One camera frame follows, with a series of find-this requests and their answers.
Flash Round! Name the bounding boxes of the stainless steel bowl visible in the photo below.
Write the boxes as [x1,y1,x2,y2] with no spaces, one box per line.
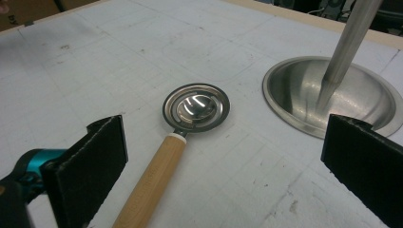
[261,55,403,140]

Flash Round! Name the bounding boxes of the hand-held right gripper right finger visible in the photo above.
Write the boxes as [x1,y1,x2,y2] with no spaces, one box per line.
[320,113,403,228]

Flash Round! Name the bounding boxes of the silver metal rod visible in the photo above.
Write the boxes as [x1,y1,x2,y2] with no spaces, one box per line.
[316,0,385,112]

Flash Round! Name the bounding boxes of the brown cardboard box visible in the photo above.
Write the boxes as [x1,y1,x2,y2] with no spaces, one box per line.
[0,0,110,32]

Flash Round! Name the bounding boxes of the wooden handled steel egg separator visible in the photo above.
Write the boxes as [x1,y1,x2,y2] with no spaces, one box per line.
[112,83,231,228]

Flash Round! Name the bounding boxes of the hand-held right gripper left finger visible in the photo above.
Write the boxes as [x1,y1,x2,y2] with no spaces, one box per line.
[41,114,129,228]

